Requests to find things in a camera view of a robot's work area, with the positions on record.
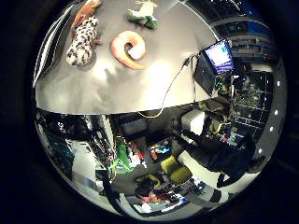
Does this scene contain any spotted plush toy, orange head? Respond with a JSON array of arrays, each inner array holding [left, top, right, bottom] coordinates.
[[65, 0, 104, 67]]

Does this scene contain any person in dark clothes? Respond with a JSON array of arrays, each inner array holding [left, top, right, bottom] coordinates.
[[172, 118, 266, 189]]

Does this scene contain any yellow cable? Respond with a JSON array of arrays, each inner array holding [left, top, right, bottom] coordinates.
[[137, 57, 191, 119]]

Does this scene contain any black cable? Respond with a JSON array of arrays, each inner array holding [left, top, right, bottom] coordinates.
[[188, 53, 201, 102]]

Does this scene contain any open laptop, blue screen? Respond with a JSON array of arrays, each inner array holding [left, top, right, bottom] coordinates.
[[193, 38, 235, 96]]

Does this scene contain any yellow-green chair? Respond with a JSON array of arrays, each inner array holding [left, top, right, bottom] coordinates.
[[160, 155, 192, 185]]

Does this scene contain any green and white plush toy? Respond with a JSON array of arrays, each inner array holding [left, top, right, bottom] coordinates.
[[126, 0, 159, 31]]

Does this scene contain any white box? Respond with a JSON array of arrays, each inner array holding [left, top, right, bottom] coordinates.
[[179, 109, 206, 135]]

